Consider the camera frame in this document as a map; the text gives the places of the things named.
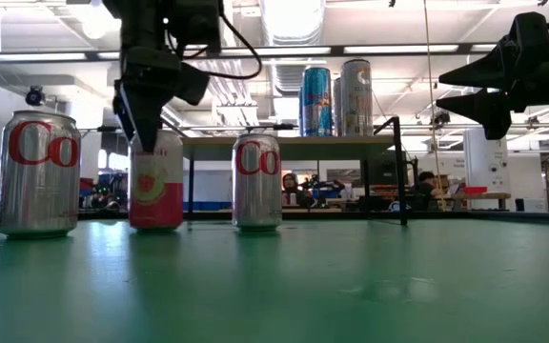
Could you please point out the white computer tower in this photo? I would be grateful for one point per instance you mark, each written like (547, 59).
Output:
(535, 205)

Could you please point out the black ceiling camera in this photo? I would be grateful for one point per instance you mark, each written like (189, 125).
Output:
(35, 96)

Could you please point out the person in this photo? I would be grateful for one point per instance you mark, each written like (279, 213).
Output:
(424, 190)
(291, 183)

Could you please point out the background robot with green lights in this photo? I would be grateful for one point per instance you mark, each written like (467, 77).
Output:
(322, 187)
(105, 190)

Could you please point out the tall white Celsius can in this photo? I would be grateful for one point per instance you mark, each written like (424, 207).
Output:
(356, 100)
(337, 109)

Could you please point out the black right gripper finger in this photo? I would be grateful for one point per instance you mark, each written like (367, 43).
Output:
(494, 69)
(489, 112)

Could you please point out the silver Diet Coke can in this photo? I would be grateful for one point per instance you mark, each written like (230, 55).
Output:
(38, 190)
(257, 190)

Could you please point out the black overhead light bar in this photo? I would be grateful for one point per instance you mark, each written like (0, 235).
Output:
(336, 49)

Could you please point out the wooden shelf with black frame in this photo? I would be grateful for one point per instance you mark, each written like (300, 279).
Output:
(303, 147)

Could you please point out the row of blue bins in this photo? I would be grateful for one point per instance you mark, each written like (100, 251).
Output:
(208, 206)

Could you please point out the black computer monitor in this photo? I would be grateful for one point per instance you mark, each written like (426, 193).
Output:
(381, 169)

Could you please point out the pink and white soda can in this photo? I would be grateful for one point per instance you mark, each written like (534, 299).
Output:
(156, 200)

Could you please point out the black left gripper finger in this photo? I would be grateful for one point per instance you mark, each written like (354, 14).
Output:
(141, 114)
(191, 83)

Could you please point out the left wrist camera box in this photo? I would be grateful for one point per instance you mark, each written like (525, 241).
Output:
(198, 24)

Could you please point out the light wooden desk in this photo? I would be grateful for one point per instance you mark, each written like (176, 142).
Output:
(484, 195)

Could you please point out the small red bin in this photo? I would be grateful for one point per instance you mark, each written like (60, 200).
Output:
(475, 190)

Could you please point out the blue Red Bull can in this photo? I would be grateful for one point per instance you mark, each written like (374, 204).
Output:
(316, 105)

